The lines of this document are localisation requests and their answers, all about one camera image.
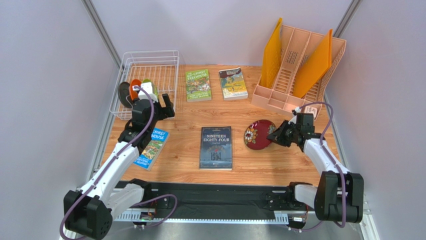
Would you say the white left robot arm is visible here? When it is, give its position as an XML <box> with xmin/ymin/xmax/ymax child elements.
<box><xmin>59</xmin><ymin>93</ymin><xmax>175</xmax><ymax>240</ymax></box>

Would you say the dark grey plate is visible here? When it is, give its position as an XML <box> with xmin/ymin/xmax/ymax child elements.
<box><xmin>117</xmin><ymin>82</ymin><xmax>130</xmax><ymax>108</ymax></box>

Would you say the pink plastic file organizer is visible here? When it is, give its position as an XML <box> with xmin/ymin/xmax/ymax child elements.
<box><xmin>251</xmin><ymin>25</ymin><xmax>347</xmax><ymax>119</ymax></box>

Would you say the left orange divider board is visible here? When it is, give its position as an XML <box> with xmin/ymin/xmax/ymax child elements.
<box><xmin>259</xmin><ymin>17</ymin><xmax>283</xmax><ymax>89</ymax></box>

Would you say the purple cable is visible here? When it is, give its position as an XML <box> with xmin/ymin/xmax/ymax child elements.
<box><xmin>288</xmin><ymin>101</ymin><xmax>349</xmax><ymax>233</ymax></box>
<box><xmin>59</xmin><ymin>85</ymin><xmax>180</xmax><ymax>240</ymax></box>

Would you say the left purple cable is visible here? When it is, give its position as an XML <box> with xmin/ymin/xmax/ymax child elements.
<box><xmin>59</xmin><ymin>85</ymin><xmax>180</xmax><ymax>240</ymax></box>

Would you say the white wire dish rack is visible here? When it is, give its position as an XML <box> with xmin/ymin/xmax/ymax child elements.
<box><xmin>109</xmin><ymin>50</ymin><xmax>180</xmax><ymax>120</ymax></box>

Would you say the blue Treehouse book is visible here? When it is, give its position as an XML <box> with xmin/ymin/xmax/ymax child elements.
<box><xmin>133</xmin><ymin>128</ymin><xmax>170</xmax><ymax>171</ymax></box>

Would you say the dark red floral plate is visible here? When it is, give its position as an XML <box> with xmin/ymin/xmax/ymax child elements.
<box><xmin>243</xmin><ymin>119</ymin><xmax>277</xmax><ymax>151</ymax></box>

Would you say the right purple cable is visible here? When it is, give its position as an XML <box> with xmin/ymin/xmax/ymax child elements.
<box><xmin>288</xmin><ymin>101</ymin><xmax>349</xmax><ymax>233</ymax></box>

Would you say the Nineteen Eighty-Four book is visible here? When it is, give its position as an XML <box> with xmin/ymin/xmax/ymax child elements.
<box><xmin>199</xmin><ymin>126</ymin><xmax>233</xmax><ymax>171</ymax></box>

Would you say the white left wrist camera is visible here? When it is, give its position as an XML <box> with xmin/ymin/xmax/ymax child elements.
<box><xmin>131</xmin><ymin>79</ymin><xmax>159</xmax><ymax>103</ymax></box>

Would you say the orange divider board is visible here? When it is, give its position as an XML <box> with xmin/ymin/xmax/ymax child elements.
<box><xmin>259</xmin><ymin>17</ymin><xmax>283</xmax><ymax>89</ymax></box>
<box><xmin>293</xmin><ymin>29</ymin><xmax>333</xmax><ymax>98</ymax></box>

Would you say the lime green plate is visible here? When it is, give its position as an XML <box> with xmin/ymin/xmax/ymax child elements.
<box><xmin>141</xmin><ymin>79</ymin><xmax>159</xmax><ymax>98</ymax></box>

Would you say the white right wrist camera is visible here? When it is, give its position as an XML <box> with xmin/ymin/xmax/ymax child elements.
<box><xmin>288</xmin><ymin>106</ymin><xmax>303</xmax><ymax>124</ymax></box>

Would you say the beige paperback book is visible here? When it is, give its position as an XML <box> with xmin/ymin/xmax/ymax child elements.
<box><xmin>219</xmin><ymin>67</ymin><xmax>249</xmax><ymax>101</ymax></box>

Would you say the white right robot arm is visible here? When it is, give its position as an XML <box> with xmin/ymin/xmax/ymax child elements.
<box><xmin>267</xmin><ymin>113</ymin><xmax>364</xmax><ymax>224</ymax></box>

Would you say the aluminium mounting rail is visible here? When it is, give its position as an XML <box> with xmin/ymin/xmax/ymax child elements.
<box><xmin>59</xmin><ymin>186</ymin><xmax>370</xmax><ymax>240</ymax></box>

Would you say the black base mat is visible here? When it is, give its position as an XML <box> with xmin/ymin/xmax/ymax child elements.
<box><xmin>114</xmin><ymin>180</ymin><xmax>320</xmax><ymax>221</ymax></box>

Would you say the orange plate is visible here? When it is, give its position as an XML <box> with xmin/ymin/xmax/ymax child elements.
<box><xmin>129</xmin><ymin>79</ymin><xmax>142</xmax><ymax>101</ymax></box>

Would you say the green Treehouse book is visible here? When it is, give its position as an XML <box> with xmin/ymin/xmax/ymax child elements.
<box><xmin>185</xmin><ymin>69</ymin><xmax>212</xmax><ymax>102</ymax></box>

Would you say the right orange divider board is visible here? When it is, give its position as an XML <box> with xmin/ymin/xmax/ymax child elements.
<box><xmin>293</xmin><ymin>29</ymin><xmax>333</xmax><ymax>98</ymax></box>

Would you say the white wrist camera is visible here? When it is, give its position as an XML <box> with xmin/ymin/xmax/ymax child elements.
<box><xmin>288</xmin><ymin>106</ymin><xmax>303</xmax><ymax>124</ymax></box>
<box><xmin>131</xmin><ymin>79</ymin><xmax>159</xmax><ymax>103</ymax></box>

